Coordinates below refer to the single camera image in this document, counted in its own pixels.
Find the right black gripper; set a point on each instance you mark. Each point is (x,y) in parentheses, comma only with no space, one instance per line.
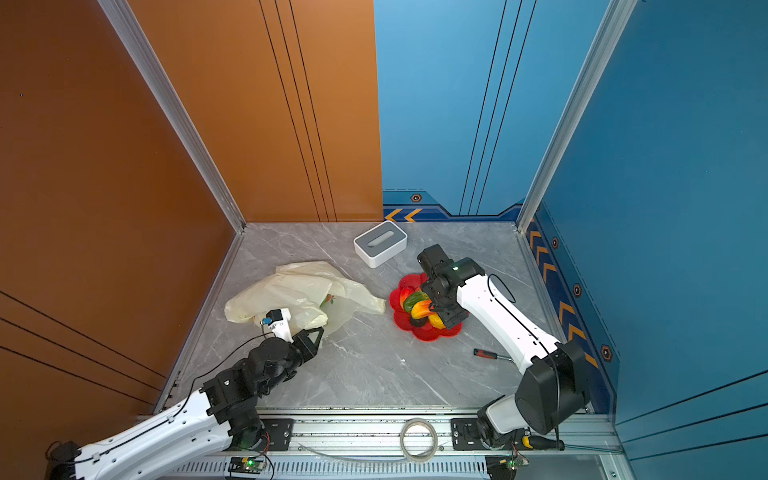
(449,315)

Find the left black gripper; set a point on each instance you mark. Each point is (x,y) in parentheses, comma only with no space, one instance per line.
(302,341)

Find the red yellow long mango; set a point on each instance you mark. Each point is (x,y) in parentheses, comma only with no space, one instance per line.
(421,310)

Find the yellow bell pepper fruit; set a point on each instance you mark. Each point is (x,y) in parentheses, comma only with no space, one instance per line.
(436,322)

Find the cream plastic bag orange prints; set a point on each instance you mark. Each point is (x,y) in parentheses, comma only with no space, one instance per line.
(301,287)

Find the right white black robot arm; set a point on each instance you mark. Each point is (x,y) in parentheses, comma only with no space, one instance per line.
(554,375)

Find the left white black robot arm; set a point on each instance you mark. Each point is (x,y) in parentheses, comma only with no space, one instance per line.
(204,423)

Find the black avocado fruit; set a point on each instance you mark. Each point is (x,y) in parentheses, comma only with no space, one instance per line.
(419,323)

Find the red flower-shaped plate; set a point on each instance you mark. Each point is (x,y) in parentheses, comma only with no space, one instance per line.
(407,285)

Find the white grey tissue box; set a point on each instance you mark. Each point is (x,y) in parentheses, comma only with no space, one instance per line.
(380,243)

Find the red black ratchet wrench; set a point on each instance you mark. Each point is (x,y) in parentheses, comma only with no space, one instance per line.
(491,355)

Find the left green circuit board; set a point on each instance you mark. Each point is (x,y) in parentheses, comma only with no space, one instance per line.
(247,467)

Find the green circuit board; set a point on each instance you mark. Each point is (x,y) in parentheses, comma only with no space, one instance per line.
(505,467)
(247,467)

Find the coiled clear tube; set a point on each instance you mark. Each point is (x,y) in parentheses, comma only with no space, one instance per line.
(418,440)

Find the yellow black screwdriver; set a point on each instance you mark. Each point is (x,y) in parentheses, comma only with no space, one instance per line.
(534,442)

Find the right green circuit board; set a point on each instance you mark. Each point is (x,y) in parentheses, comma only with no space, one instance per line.
(505,467)

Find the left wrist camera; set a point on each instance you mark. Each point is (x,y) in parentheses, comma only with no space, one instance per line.
(277,321)

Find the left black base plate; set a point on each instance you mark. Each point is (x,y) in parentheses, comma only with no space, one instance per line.
(274,435)

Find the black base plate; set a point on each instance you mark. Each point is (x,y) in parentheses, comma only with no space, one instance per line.
(274,435)
(475,434)

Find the aluminium rail frame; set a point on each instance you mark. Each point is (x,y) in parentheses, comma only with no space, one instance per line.
(359,443)

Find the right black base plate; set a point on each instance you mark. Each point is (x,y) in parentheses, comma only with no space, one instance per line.
(475,434)

